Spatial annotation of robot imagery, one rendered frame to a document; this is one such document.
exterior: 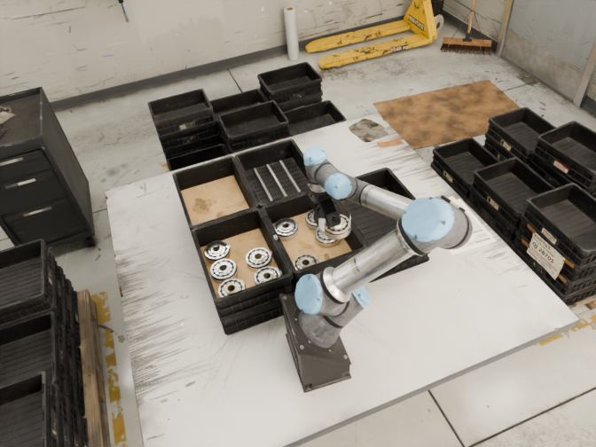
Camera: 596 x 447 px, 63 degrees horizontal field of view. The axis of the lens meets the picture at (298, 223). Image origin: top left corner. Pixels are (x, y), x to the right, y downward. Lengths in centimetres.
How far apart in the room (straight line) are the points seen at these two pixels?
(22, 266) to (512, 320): 232
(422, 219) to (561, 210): 164
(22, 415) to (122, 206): 102
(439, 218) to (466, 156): 220
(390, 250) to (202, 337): 92
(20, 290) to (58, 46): 273
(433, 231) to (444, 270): 88
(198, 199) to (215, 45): 300
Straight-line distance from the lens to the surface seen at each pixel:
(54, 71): 506
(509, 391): 268
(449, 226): 126
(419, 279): 206
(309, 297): 144
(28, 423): 231
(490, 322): 199
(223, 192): 230
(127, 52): 500
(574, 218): 281
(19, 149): 304
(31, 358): 262
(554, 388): 276
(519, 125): 360
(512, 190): 305
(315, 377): 172
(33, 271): 282
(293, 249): 199
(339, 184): 150
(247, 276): 192
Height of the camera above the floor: 230
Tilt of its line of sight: 45 degrees down
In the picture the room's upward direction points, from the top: 6 degrees counter-clockwise
